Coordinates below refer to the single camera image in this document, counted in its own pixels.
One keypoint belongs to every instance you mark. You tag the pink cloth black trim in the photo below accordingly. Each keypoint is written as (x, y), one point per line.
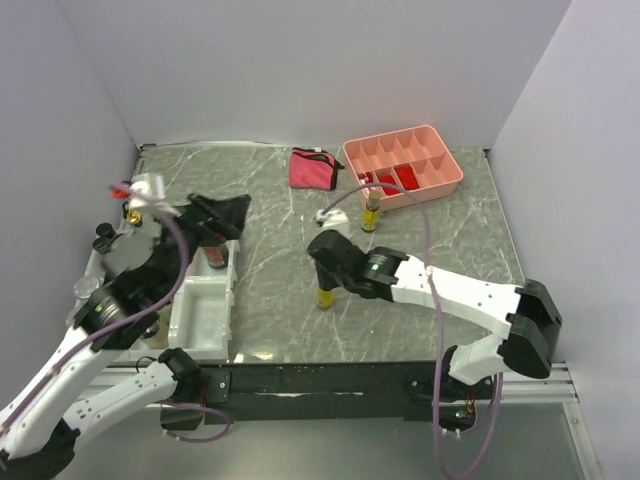
(313, 169)

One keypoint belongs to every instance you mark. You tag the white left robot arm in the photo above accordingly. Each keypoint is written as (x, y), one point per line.
(42, 428)

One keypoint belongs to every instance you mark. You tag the small yellow label bottle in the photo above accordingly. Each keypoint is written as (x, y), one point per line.
(324, 298)

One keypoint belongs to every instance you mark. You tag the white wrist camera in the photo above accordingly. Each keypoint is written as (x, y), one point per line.
(141, 190)
(334, 219)

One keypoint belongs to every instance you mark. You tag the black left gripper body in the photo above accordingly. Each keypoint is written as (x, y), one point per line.
(170, 242)

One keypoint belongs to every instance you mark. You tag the yellow label sauce bottle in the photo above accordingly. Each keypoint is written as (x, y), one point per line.
(371, 212)

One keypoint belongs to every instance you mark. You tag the spice jar black lid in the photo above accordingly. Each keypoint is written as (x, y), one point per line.
(102, 245)

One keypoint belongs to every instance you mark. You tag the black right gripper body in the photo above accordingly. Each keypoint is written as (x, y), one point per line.
(332, 280)

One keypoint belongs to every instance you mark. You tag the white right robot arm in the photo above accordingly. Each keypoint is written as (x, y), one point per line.
(522, 322)

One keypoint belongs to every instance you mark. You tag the glass oil bottle gold spout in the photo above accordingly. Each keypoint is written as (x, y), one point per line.
(133, 217)

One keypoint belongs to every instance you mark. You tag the pink plastic divided box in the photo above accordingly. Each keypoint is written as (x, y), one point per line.
(415, 159)

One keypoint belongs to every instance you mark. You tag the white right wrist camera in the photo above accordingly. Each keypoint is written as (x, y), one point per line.
(334, 219)

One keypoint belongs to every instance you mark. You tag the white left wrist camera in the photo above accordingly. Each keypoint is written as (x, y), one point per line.
(141, 190)

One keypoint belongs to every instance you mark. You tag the red cloth compartment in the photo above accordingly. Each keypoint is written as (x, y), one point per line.
(389, 187)
(407, 177)

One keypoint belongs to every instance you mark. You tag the red cloth right compartment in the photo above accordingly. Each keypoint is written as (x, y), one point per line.
(407, 177)

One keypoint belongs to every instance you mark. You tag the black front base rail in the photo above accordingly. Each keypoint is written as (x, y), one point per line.
(314, 391)

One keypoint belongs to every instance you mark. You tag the red cloth middle compartment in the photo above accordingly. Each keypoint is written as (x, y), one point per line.
(389, 187)

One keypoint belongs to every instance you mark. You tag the shaker jar chrome black lid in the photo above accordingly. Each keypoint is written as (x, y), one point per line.
(155, 330)

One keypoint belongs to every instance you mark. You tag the red white striped cloth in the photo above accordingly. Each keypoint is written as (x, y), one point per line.
(366, 178)

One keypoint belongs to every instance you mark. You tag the clear jar silver lid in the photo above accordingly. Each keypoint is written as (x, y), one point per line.
(85, 286)

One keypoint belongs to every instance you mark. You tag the dark soy sauce bottle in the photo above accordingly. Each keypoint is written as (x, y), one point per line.
(217, 257)

